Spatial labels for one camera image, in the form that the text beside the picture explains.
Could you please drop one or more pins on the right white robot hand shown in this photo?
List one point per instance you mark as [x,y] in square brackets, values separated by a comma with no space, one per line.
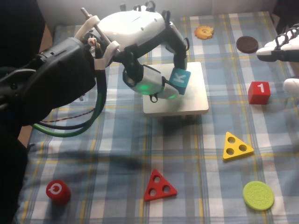
[280,50]

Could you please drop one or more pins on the red number cube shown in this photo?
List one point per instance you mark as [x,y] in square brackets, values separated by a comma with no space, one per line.
[257,95]

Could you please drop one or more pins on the blue letter K cube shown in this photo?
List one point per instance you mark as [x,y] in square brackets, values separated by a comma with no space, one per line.
[181,87]

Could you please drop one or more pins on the yellow triangle block with holes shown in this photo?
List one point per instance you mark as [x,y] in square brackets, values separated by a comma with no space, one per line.
[236,145]

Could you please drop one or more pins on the red triangle block with holes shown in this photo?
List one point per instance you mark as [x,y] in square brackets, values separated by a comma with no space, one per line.
[159,186]

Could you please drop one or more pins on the red cylinder block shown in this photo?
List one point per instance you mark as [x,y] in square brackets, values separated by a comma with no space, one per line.
[63,198]

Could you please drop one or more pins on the brown chocolate toy cookie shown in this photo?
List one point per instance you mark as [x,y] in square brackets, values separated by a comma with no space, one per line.
[247,44]

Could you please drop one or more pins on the black backdrop cloth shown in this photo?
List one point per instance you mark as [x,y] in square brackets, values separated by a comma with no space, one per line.
[287,11]
[18,23]

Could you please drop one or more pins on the tan flower toy biscuit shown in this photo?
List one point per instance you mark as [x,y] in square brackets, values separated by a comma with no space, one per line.
[200,35]

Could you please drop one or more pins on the small pale wooden table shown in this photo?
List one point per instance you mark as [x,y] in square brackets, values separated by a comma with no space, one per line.
[196,102]

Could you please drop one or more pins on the green round toy cookie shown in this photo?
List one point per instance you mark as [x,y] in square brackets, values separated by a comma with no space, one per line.
[258,196]

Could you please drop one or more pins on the blue plaid tablecloth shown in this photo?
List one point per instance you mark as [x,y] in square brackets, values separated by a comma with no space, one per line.
[116,163]

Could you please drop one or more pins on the white backdrop sheet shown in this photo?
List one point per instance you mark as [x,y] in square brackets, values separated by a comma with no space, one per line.
[70,11]

